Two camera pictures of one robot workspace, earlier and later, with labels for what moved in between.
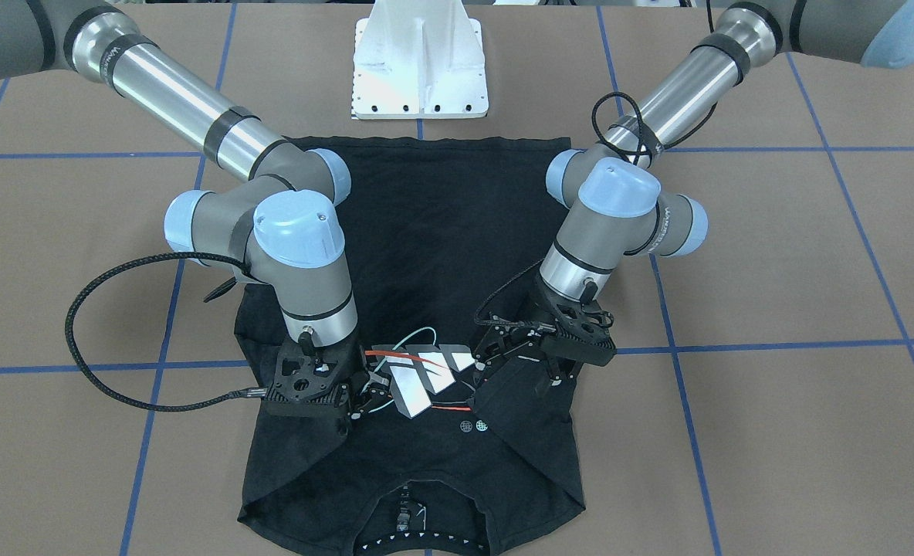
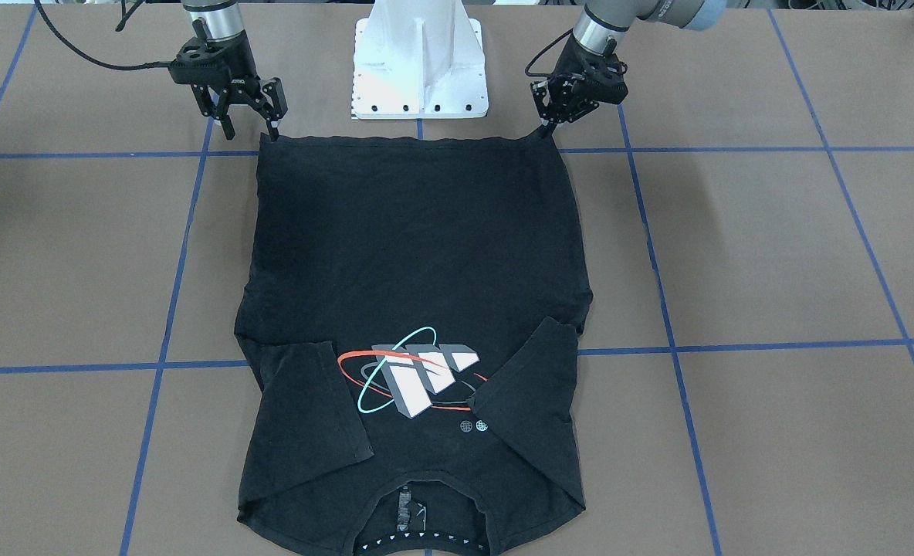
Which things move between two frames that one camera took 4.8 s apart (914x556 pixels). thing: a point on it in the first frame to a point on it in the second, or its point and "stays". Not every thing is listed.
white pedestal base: x=419 y=59 stays
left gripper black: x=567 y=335 to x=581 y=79
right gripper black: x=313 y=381 to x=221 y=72
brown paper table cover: x=783 y=390 stays
